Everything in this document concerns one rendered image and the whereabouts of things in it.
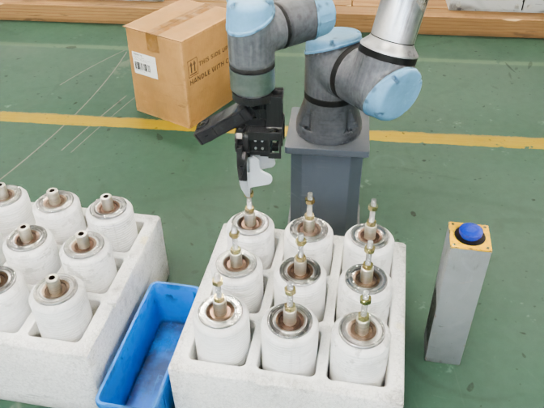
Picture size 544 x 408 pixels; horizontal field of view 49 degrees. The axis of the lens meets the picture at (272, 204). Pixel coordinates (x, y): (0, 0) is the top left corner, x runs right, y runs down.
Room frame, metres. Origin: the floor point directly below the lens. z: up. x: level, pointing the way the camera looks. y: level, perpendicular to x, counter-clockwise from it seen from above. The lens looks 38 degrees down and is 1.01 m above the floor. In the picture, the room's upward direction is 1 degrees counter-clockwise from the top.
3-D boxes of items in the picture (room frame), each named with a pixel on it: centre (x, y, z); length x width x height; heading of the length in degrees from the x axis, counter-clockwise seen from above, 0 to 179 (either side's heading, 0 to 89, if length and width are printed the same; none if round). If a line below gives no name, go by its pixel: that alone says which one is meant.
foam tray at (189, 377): (0.78, -0.05, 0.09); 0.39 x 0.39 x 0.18; 79
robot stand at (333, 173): (1.20, -0.13, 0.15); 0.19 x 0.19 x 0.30; 83
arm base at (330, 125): (1.20, -0.13, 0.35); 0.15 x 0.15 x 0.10
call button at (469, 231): (0.80, -0.35, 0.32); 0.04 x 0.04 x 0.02
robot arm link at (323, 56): (1.20, -0.14, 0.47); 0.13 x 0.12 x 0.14; 36
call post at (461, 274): (0.80, -0.35, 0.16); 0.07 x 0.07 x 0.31; 79
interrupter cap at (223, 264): (0.80, 0.07, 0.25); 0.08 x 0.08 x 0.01
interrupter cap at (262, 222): (0.92, 0.04, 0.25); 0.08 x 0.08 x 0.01
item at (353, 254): (0.88, -0.19, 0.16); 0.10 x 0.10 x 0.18
